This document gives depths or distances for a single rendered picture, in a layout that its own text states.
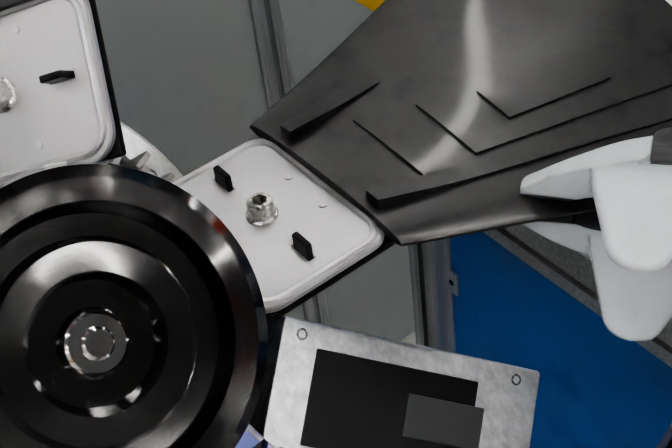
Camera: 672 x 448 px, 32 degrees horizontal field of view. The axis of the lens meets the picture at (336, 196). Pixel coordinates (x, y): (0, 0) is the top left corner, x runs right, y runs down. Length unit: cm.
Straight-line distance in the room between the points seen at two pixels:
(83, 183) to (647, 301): 23
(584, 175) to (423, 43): 12
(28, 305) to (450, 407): 28
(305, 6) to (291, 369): 90
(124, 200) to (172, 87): 97
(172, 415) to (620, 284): 19
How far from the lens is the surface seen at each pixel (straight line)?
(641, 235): 44
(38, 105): 45
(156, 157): 65
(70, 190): 39
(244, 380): 40
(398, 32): 55
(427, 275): 116
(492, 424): 62
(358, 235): 46
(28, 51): 45
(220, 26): 136
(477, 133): 49
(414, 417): 60
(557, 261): 97
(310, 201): 48
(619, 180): 46
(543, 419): 118
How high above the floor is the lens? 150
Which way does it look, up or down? 42 degrees down
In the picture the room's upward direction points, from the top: 8 degrees counter-clockwise
